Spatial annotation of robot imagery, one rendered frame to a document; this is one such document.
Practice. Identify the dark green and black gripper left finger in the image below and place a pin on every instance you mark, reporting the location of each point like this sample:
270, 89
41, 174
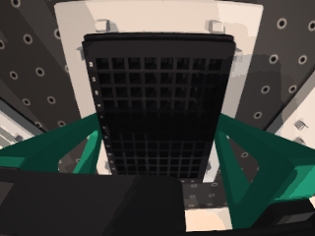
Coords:
43, 152

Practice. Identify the black well plate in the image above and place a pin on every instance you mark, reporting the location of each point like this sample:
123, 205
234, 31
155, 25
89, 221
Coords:
175, 144

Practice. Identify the white well plate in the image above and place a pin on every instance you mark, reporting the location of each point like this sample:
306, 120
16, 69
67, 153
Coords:
5, 138

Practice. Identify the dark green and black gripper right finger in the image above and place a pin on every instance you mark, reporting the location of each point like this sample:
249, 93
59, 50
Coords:
286, 170

